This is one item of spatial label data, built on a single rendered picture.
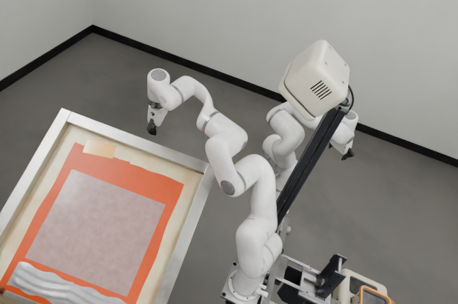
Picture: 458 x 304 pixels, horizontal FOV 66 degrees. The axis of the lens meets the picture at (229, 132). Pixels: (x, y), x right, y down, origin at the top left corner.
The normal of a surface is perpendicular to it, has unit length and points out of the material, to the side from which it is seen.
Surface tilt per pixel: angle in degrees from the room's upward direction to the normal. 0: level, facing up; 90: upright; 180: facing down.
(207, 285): 0
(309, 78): 90
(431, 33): 90
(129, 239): 32
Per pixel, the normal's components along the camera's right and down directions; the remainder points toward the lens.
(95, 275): 0.10, -0.33
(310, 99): -0.31, 0.54
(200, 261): 0.26, -0.75
